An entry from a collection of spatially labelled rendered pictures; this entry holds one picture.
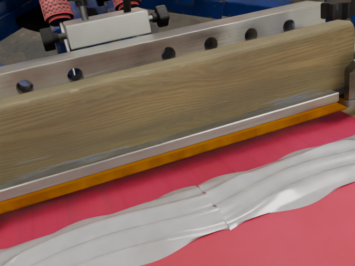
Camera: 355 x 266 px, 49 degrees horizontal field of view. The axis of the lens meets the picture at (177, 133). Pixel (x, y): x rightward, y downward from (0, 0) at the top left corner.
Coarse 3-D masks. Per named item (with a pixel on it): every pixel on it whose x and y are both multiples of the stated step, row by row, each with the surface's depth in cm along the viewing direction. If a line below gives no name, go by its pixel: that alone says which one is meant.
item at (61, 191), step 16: (320, 112) 43; (256, 128) 41; (272, 128) 42; (208, 144) 40; (224, 144) 40; (160, 160) 38; (96, 176) 37; (112, 176) 37; (48, 192) 36; (64, 192) 36; (0, 208) 35; (16, 208) 35
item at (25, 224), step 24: (168, 168) 39; (72, 192) 38; (96, 192) 37; (120, 192) 37; (144, 192) 36; (168, 192) 35; (0, 216) 36; (24, 216) 35; (48, 216) 35; (72, 216) 34; (96, 216) 34; (0, 240) 33; (24, 240) 32; (216, 240) 29; (144, 264) 28; (168, 264) 27; (192, 264) 27; (216, 264) 27; (240, 264) 26
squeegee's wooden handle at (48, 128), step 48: (240, 48) 37; (288, 48) 38; (336, 48) 40; (48, 96) 32; (96, 96) 33; (144, 96) 35; (192, 96) 36; (240, 96) 38; (288, 96) 40; (0, 144) 32; (48, 144) 33; (96, 144) 35
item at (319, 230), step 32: (288, 128) 43; (320, 128) 42; (352, 128) 41; (192, 160) 40; (224, 160) 39; (256, 160) 38; (352, 192) 32; (256, 224) 30; (288, 224) 29; (320, 224) 29; (352, 224) 28; (256, 256) 27; (288, 256) 26; (320, 256) 26; (352, 256) 25
